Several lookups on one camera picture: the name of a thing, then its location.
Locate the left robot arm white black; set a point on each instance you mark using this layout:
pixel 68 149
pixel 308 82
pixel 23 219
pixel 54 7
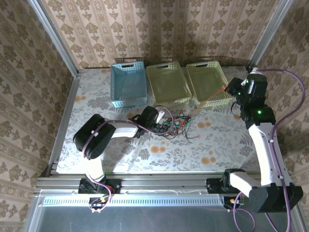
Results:
pixel 125 129

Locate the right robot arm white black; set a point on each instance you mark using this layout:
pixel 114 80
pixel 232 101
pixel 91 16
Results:
pixel 268 154

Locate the yellow-green plastic basket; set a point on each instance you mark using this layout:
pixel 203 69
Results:
pixel 207 79
pixel 169 84

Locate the blue plastic basket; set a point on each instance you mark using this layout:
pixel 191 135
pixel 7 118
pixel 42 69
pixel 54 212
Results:
pixel 128 82

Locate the grey metal plate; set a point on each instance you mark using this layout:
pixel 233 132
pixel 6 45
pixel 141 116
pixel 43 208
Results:
pixel 157 220

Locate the aluminium frame rail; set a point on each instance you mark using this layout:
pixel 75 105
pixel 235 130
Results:
pixel 157 184

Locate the aluminium frame post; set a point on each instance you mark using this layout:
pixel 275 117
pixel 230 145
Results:
pixel 270 33
pixel 55 36

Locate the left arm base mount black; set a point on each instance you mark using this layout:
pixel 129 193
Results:
pixel 116 186

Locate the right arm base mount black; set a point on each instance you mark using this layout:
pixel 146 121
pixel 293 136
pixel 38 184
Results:
pixel 212 186

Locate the aluminium side rail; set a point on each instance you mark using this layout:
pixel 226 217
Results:
pixel 66 113

